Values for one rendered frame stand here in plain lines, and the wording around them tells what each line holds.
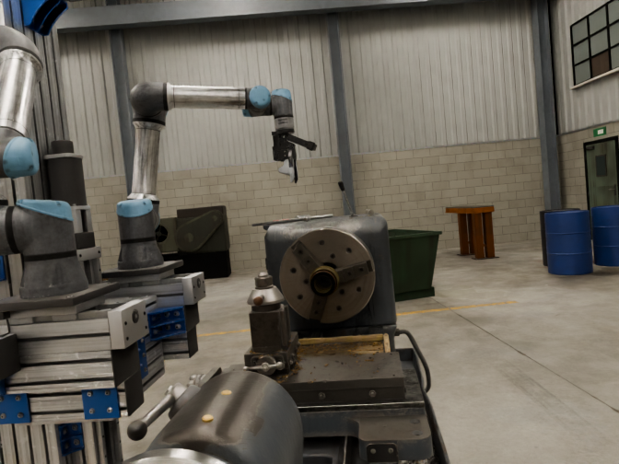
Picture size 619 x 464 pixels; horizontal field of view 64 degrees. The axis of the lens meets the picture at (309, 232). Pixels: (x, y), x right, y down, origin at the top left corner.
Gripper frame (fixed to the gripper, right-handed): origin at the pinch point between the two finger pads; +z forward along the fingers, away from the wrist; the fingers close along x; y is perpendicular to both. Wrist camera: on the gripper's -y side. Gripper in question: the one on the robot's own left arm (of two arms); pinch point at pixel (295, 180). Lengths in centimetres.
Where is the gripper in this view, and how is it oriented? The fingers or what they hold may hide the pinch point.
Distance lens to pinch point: 193.4
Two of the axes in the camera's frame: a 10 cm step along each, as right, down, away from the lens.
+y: -9.9, 0.9, 1.2
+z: 1.0, 9.9, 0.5
